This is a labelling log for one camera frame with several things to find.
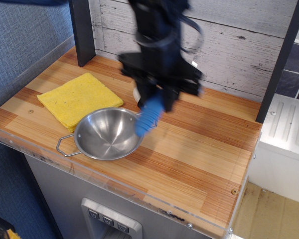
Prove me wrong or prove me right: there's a yellow folded cloth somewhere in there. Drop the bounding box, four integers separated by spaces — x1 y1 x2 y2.
37 73 124 132

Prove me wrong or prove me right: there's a white toy sink unit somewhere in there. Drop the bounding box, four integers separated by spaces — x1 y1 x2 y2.
248 94 299 202

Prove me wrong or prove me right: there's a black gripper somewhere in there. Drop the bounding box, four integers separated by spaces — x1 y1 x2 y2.
119 39 203 112

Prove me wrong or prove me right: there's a stainless steel bowl with handles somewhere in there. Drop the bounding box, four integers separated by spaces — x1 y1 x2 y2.
56 108 144 161

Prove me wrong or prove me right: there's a blue handled metal fork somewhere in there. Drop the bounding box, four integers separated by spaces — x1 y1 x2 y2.
135 90 164 137

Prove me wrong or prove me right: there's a white rice ball toy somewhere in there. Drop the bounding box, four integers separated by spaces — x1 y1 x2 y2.
133 87 143 108

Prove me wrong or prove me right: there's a black shelf post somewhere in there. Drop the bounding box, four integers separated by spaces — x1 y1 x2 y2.
256 0 299 123
69 0 96 67

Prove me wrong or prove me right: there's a grey toy fridge front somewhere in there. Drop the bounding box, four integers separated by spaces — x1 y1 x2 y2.
26 155 230 239

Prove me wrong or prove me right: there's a black left shelf post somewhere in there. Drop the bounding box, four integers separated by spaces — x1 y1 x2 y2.
69 0 96 67

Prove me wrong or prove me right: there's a yellow object bottom left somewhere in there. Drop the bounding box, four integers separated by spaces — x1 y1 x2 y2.
6 229 21 239

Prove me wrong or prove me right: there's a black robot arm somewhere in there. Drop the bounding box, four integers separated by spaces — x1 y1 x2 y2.
119 0 203 112

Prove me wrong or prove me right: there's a clear acrylic table edge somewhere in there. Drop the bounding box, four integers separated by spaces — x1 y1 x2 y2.
0 121 261 239

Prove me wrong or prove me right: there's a black right shelf post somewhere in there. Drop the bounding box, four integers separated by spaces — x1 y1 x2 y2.
256 0 299 123

